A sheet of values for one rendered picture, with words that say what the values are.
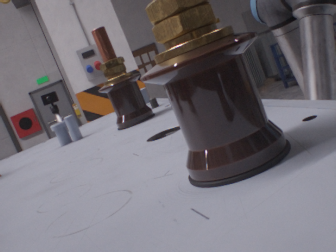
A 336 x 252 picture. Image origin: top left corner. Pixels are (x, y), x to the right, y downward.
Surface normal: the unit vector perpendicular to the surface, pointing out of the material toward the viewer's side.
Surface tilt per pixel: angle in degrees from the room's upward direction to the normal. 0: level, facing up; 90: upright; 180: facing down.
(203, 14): 90
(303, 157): 0
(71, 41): 90
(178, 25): 90
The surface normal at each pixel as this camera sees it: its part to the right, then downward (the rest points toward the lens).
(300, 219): -0.37, -0.92
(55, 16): 0.23, 0.07
